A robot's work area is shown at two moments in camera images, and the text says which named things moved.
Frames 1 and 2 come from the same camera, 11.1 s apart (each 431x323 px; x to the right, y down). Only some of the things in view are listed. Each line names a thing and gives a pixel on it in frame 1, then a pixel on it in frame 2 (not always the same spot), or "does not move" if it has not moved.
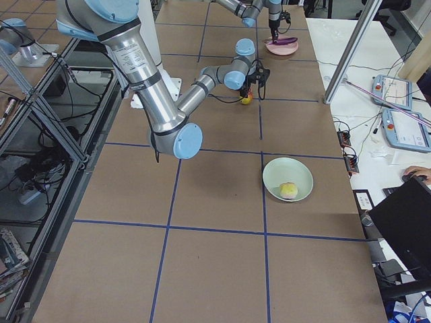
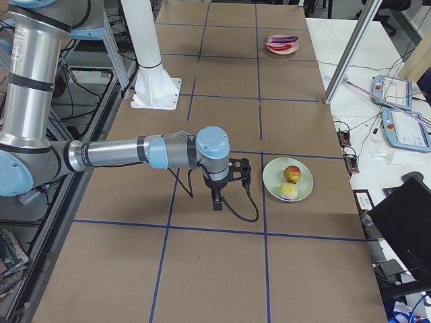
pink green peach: x=288 y=190 does not move
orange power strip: x=350 y=160 does not move
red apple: x=247 y=101 -> x=292 y=174
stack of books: x=13 y=262 does not move
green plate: x=287 y=170 does not move
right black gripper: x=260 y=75 -> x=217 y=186
